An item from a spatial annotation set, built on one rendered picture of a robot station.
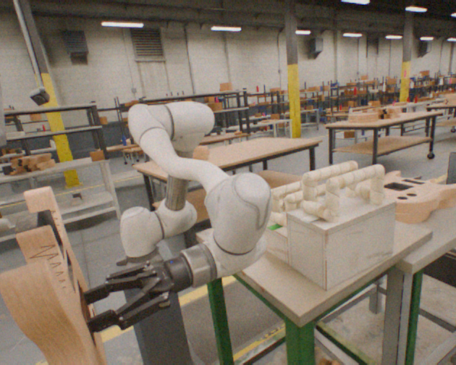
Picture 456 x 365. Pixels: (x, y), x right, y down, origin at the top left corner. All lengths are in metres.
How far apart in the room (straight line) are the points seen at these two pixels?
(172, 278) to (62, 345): 0.23
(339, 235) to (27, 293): 0.61
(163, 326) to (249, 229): 1.16
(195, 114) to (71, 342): 0.79
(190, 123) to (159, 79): 11.28
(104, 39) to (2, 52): 3.14
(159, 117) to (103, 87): 10.81
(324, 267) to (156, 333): 1.10
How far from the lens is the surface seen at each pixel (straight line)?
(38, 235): 0.49
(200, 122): 1.03
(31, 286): 0.38
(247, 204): 0.48
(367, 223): 0.79
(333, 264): 0.74
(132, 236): 1.37
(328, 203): 0.69
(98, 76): 11.80
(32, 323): 0.41
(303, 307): 0.72
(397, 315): 1.16
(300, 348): 0.78
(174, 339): 1.67
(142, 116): 0.97
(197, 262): 0.61
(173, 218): 1.37
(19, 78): 11.74
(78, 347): 0.48
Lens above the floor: 1.40
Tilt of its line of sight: 17 degrees down
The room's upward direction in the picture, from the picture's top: 7 degrees counter-clockwise
